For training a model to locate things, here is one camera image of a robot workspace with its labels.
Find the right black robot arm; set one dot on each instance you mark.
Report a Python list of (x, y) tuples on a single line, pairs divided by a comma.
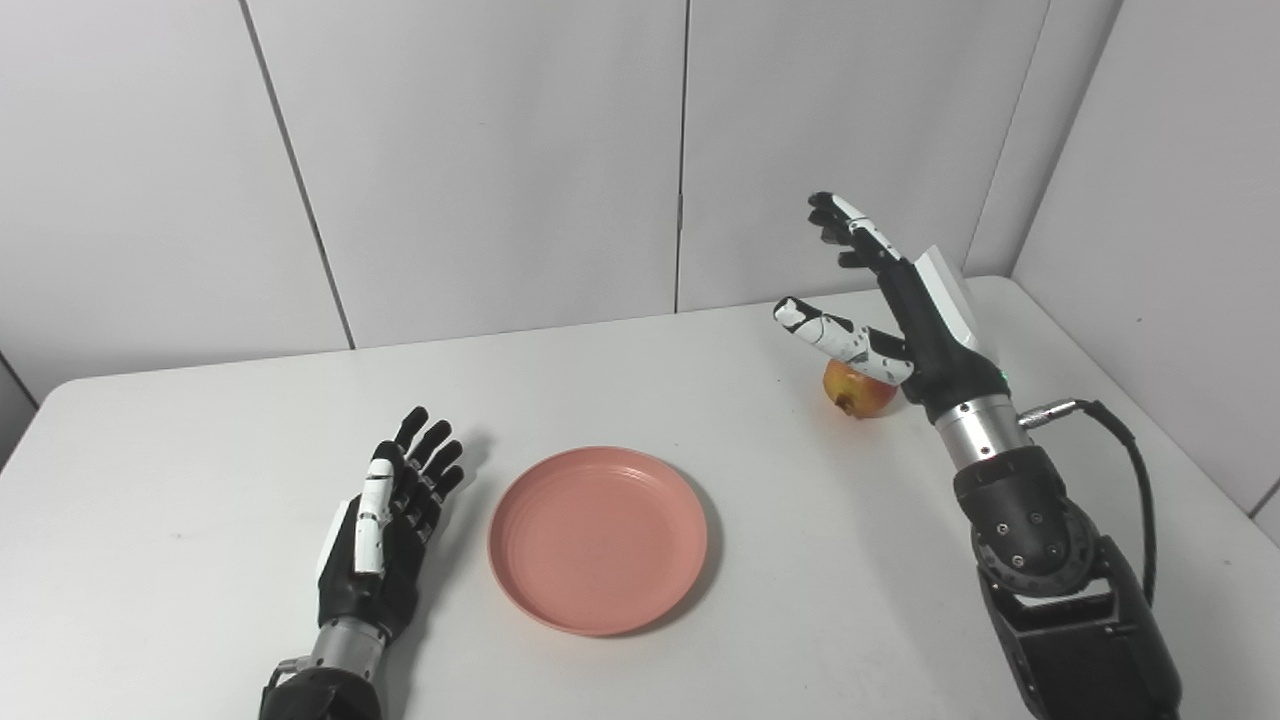
[(1060, 580)]

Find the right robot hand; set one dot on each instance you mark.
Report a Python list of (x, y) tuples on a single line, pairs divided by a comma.
[(900, 300)]

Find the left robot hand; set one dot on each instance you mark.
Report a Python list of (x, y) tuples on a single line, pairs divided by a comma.
[(385, 530)]

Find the pink plate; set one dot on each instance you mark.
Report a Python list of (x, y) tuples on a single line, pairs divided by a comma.
[(598, 540)]

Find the red-yellow apple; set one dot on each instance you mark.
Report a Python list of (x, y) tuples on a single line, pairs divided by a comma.
[(855, 392)]

